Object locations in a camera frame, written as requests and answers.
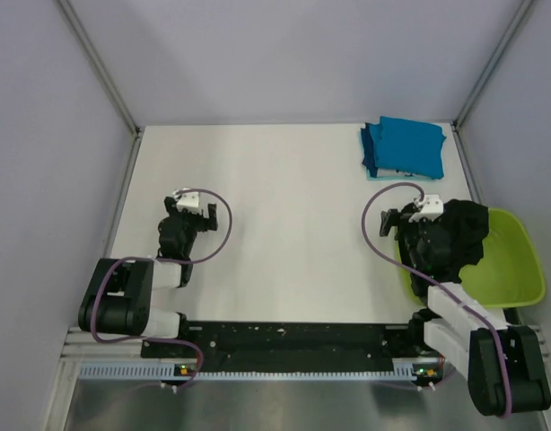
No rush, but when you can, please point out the black t shirt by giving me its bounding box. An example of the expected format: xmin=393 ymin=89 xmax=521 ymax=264
xmin=436 ymin=199 xmax=489 ymax=284

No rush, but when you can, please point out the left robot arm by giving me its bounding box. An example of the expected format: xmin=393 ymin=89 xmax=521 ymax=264
xmin=78 ymin=192 xmax=218 ymax=356

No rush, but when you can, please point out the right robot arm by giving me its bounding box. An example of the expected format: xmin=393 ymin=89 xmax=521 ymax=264
xmin=379 ymin=195 xmax=551 ymax=417

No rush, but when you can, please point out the light teal folded shirt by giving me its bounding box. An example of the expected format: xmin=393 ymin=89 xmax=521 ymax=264
xmin=365 ymin=168 xmax=431 ymax=181

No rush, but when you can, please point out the dark blue folded shirt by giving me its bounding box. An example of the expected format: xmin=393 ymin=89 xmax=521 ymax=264
xmin=360 ymin=123 xmax=382 ymax=178

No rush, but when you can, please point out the top blue folded shirt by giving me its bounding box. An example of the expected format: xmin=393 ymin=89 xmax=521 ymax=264
xmin=369 ymin=117 xmax=446 ymax=180

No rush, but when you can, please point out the green plastic basin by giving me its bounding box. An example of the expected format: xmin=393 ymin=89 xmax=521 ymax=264
xmin=395 ymin=208 xmax=546 ymax=309

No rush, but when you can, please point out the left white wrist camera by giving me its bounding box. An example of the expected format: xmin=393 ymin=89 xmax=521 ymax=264
xmin=172 ymin=188 xmax=200 ymax=214

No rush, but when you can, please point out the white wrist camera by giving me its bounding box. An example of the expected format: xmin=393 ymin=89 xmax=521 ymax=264
xmin=409 ymin=194 xmax=444 ymax=223
xmin=172 ymin=188 xmax=200 ymax=214

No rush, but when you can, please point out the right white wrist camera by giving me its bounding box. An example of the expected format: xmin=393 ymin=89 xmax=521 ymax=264
xmin=409 ymin=194 xmax=444 ymax=223

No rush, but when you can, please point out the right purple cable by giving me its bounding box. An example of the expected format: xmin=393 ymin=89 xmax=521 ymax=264
xmin=361 ymin=181 xmax=514 ymax=418

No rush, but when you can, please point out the light blue cable duct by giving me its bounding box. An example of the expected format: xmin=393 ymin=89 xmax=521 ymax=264
xmin=78 ymin=363 xmax=421 ymax=383

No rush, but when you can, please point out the left aluminium frame post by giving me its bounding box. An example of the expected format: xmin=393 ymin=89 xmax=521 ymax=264
xmin=54 ymin=0 xmax=141 ymax=136

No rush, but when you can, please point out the aluminium frame post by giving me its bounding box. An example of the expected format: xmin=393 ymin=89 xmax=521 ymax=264
xmin=452 ymin=0 xmax=538 ymax=132
xmin=54 ymin=0 xmax=141 ymax=136

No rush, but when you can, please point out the right aluminium frame post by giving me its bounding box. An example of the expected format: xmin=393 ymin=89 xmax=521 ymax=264
xmin=452 ymin=0 xmax=538 ymax=132

